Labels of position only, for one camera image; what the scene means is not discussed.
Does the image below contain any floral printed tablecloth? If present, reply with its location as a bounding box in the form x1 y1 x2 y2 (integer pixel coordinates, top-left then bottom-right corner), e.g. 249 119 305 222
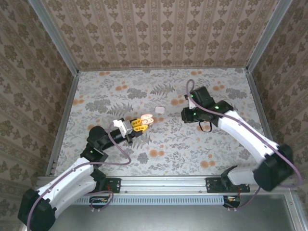
49 68 281 178

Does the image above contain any black connector board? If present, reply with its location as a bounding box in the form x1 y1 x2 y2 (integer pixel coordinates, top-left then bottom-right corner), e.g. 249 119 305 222
223 195 241 208
89 196 112 208

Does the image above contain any grey metal shelf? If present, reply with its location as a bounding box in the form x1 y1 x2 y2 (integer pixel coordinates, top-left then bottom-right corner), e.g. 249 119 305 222
23 194 308 231

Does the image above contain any aluminium side profile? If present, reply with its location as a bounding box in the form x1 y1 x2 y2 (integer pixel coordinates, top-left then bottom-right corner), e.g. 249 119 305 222
284 190 304 231

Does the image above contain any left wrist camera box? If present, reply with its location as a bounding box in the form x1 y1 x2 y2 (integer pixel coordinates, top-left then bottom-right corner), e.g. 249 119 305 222
112 118 132 136

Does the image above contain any thin black cable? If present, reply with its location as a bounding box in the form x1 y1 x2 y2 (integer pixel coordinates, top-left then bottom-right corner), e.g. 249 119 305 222
198 120 213 132

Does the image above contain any aluminium table side rail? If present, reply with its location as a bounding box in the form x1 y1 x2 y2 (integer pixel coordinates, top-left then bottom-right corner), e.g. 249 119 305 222
245 69 277 154
45 71 80 178

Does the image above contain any aluminium table end rail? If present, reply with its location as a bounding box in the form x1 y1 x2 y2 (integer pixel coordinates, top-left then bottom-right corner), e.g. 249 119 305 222
77 68 248 72

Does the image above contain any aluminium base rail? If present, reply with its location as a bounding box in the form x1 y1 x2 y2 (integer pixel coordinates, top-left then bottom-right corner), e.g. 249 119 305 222
36 176 297 196

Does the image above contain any slotted cable duct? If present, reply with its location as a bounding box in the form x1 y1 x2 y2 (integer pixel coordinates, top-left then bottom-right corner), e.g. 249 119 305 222
74 194 225 205

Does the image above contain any aluminium frame post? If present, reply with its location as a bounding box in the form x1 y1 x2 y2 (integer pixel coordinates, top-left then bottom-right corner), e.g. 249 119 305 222
28 0 80 75
245 0 295 73

